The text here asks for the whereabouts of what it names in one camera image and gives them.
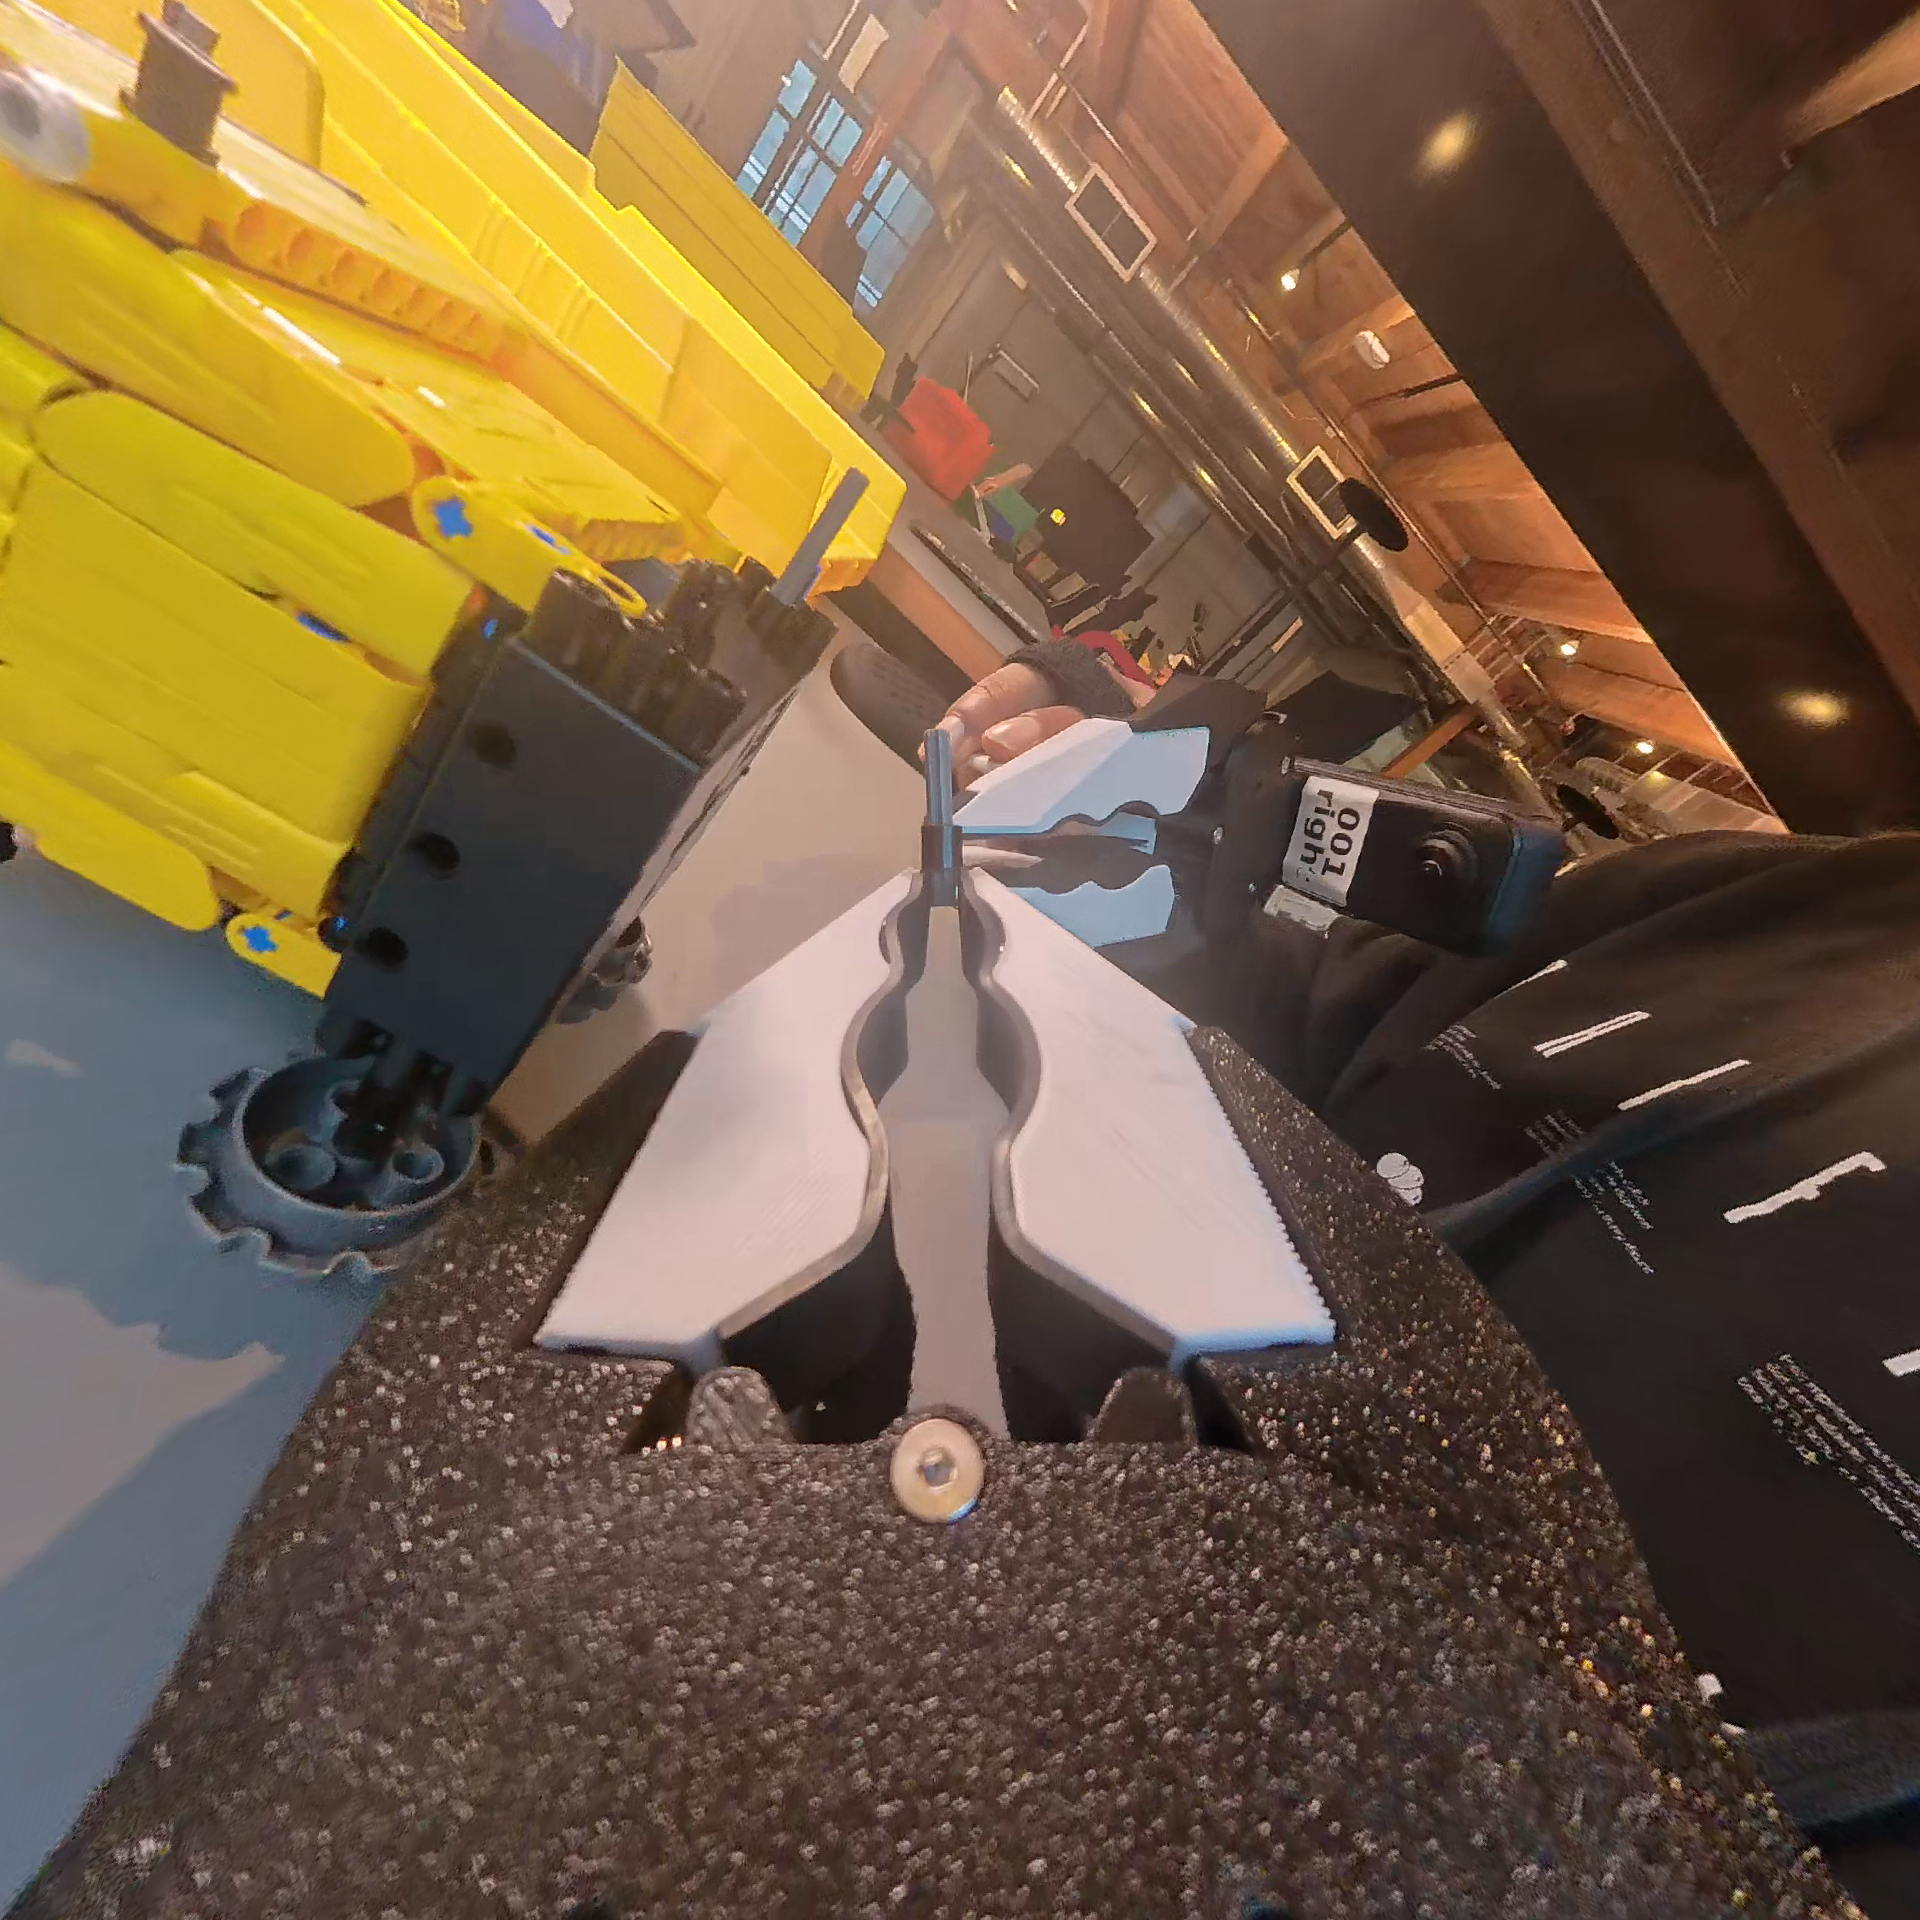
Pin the person's right hand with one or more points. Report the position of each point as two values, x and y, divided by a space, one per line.
1022 707

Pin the person in black hoodie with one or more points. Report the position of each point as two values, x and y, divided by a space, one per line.
1681 1260

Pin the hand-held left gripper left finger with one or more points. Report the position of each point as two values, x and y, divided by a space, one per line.
721 1201

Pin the long black toy beam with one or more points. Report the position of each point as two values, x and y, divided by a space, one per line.
944 812

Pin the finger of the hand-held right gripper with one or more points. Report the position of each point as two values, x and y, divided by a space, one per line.
1116 894
1094 774

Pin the yellow plastic bin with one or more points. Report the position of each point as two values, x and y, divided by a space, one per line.
751 331

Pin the black textured pad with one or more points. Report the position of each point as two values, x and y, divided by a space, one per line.
886 707

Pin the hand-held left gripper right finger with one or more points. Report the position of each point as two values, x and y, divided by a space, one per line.
1171 1201

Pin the grey desk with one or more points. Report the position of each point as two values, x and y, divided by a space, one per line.
150 1441

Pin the grey metal axle rod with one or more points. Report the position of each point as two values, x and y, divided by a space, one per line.
821 543

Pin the yellow toy block robot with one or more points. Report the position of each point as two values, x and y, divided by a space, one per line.
240 603

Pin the black round-top stand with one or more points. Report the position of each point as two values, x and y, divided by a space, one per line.
1368 510

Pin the red container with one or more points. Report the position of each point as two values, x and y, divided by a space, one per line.
945 438

